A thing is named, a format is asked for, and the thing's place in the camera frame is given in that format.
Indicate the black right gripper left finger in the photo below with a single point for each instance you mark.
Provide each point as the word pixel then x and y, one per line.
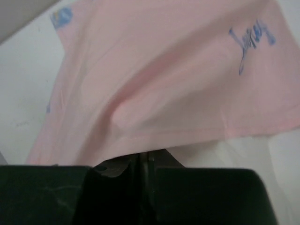
pixel 69 195

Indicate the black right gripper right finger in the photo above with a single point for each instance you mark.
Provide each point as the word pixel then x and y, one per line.
pixel 175 195

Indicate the pink printed pillowcase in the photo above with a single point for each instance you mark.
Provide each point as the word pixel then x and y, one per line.
pixel 142 75

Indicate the white pillow yellow trim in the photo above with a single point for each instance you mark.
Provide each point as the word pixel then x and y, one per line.
pixel 275 158

